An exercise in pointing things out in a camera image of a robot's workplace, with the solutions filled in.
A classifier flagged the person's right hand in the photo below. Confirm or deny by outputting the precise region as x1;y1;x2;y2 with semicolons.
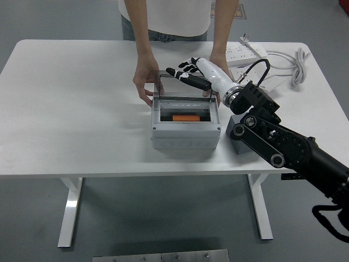
133;58;165;108

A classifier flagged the person's left hand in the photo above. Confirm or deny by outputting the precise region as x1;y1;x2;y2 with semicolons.
202;56;230;108

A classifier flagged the robot right hand white shell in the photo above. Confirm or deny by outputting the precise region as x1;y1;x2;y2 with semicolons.
166;56;240;96

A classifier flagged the smoky transparent box lid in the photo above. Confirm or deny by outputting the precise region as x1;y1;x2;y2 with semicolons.
154;69;220;103

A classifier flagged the orange cylinder battery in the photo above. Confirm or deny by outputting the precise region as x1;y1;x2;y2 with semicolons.
172;115;201;122

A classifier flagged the grey plastic enclosure box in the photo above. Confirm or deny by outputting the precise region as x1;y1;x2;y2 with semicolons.
151;92;221;150

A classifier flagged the white power strip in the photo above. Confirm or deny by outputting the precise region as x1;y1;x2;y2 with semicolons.
226;45;268;66

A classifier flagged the brown floor sign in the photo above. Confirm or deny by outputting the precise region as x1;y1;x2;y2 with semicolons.
210;2;248;20

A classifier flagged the person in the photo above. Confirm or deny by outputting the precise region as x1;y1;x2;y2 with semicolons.
117;0;212;42

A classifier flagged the grey cube holder block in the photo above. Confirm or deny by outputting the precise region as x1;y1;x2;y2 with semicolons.
225;114;254;156

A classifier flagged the white table leg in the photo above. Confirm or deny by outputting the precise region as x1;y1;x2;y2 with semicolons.
247;174;274;241
57;177;84;248

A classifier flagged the white wall socket panel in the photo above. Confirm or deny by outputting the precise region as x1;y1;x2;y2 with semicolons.
230;67;264;84

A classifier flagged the white blank switch panel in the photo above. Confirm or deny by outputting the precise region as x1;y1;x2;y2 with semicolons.
263;74;286;92

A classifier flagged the white power cord with plug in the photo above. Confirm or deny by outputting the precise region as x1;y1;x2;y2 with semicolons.
238;33;311;88

